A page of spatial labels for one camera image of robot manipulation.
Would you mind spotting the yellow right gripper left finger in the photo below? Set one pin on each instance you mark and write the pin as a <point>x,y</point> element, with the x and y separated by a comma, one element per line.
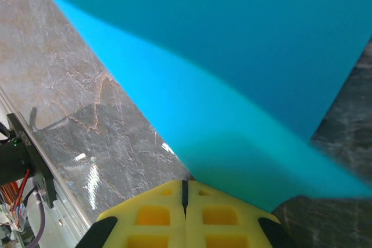
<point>139,219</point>

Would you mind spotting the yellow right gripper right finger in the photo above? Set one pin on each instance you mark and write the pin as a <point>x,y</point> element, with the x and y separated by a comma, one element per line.
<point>232,222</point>

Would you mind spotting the blue square paper sheet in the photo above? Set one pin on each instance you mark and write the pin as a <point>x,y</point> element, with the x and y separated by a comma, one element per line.
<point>232,56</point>

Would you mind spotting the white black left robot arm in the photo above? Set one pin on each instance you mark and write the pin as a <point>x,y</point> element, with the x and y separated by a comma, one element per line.
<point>14,161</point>

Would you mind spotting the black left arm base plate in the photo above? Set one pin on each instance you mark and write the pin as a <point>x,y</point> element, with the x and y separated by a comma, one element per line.
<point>37,166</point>

